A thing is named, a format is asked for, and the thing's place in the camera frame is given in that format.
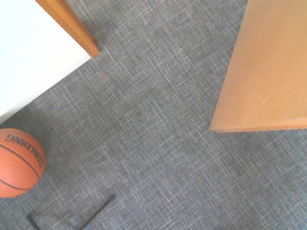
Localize orange wooden door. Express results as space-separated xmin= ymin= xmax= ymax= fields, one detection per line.
xmin=210 ymin=0 xmax=307 ymax=133

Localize white cabinet with wooden edge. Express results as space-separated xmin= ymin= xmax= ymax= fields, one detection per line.
xmin=35 ymin=0 xmax=101 ymax=59

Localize thin black floor bar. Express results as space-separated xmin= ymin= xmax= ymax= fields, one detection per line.
xmin=27 ymin=194 xmax=116 ymax=230

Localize orange Spalding basketball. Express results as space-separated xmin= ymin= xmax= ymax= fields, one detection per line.
xmin=0 ymin=127 xmax=47 ymax=198

